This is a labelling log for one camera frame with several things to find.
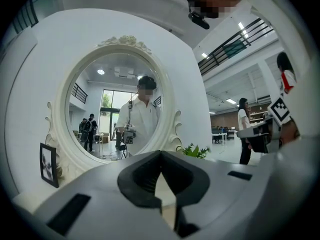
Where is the black head-worn camera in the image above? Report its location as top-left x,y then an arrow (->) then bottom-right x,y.
183,0 -> 211,31

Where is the black balcony railing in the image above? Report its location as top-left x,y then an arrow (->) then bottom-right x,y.
197,17 -> 276,76
11,0 -> 40,34

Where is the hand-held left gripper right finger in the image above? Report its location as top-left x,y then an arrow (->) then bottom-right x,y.
161,150 -> 275,240

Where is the green hanging banner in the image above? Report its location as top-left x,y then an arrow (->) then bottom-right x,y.
224,39 -> 245,59

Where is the person's head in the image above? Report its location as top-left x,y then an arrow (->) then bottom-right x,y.
188,0 -> 245,19

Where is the white oval vanity mirror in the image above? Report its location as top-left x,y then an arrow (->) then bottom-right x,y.
44,35 -> 185,183

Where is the black picture frame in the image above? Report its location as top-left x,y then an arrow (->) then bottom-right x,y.
39,142 -> 61,189

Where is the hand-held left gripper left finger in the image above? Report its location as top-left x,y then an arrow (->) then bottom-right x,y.
31,149 -> 181,240

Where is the white office desk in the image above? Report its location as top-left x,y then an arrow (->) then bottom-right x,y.
211,132 -> 229,145

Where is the wooden wall shelf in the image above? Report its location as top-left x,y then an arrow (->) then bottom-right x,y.
249,103 -> 270,125

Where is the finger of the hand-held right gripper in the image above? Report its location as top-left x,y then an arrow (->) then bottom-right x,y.
236,128 -> 254,138

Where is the green leafy plant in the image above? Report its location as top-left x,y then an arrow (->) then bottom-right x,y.
175,143 -> 211,160

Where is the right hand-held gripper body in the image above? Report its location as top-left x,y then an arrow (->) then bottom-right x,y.
251,96 -> 293,155

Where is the person's right forearm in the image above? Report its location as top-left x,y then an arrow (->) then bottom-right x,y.
279,118 -> 301,145

